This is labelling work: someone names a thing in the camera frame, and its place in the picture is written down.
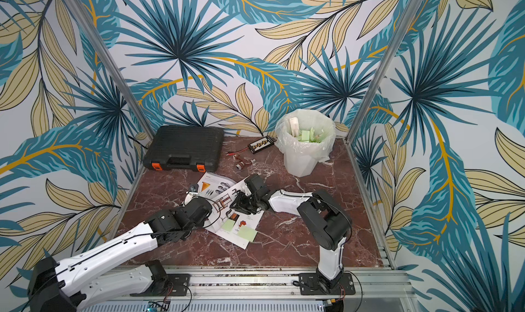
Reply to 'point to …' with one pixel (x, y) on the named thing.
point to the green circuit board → (152, 309)
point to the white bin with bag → (305, 137)
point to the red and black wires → (236, 152)
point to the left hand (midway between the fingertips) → (195, 211)
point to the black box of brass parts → (260, 144)
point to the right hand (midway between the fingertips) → (231, 206)
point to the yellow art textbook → (222, 190)
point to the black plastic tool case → (199, 148)
